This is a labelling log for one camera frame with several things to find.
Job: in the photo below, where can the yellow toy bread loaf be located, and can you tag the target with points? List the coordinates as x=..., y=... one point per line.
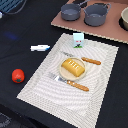
x=73, y=67

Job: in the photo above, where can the white toy fish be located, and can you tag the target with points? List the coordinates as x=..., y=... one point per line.
x=39, y=48

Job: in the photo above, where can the red toy tomato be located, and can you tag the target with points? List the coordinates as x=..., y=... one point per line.
x=18, y=76

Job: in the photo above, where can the beige round plate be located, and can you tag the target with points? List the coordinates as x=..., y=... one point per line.
x=69, y=76

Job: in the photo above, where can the woven beige placemat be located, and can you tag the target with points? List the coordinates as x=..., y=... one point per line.
x=77, y=107

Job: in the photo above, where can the small grey pot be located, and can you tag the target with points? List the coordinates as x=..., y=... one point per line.
x=71, y=12

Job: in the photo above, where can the large grey pot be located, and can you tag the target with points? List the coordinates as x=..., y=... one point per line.
x=95, y=15

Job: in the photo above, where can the beige bowl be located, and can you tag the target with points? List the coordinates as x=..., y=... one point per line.
x=124, y=16

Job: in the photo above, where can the wooden handled knife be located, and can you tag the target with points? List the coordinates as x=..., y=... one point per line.
x=83, y=58

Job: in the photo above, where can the wooden handled fork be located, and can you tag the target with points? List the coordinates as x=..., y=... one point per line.
x=72, y=83

